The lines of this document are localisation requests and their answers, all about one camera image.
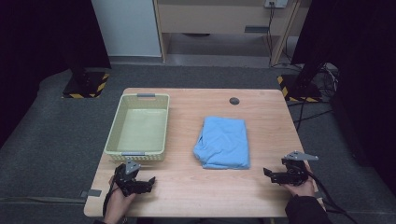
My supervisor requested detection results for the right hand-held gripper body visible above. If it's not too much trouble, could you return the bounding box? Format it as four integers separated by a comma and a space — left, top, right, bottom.
280, 150, 319, 187

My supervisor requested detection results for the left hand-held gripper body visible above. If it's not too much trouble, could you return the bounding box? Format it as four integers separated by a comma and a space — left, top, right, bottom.
113, 158, 147, 198

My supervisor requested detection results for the pale green plastic basket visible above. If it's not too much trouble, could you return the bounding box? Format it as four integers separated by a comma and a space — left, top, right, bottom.
104, 92, 171, 163

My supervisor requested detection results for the light blue cloth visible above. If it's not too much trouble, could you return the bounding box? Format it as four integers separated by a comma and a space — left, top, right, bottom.
192, 116, 251, 171

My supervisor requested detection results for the person's right hand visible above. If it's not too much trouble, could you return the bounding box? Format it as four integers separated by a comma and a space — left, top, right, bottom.
280, 163, 317, 198

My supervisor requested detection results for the person's left hand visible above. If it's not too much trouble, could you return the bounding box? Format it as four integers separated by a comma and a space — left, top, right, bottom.
103, 175, 137, 224

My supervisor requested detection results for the hazard striped stand base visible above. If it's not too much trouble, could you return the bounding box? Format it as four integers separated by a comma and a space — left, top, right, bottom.
276, 74, 323, 104
61, 70, 111, 100

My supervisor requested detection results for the black curtain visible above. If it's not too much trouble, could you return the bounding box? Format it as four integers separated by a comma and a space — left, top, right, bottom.
0, 0, 113, 147
290, 0, 396, 190

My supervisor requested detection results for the grey desk label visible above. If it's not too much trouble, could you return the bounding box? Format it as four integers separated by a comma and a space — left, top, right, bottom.
244, 25, 271, 35

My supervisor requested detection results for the white cabinet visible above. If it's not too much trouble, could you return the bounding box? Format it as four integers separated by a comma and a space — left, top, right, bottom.
91, 0, 163, 58

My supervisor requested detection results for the white power strip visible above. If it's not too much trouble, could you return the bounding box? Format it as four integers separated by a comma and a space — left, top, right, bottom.
263, 0, 290, 9

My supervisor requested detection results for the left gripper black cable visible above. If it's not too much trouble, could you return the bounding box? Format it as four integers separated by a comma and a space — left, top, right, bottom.
102, 176, 120, 217

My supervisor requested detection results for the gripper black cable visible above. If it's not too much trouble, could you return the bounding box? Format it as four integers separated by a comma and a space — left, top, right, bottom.
102, 176, 120, 217
306, 170, 360, 224

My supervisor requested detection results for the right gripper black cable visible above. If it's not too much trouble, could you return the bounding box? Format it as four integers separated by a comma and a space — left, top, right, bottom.
306, 170, 360, 224

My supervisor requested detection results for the bundle of floor cables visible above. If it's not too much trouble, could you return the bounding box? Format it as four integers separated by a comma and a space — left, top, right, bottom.
285, 61, 341, 133

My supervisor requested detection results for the black power cable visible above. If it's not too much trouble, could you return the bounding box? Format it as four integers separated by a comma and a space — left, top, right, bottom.
266, 2, 277, 67

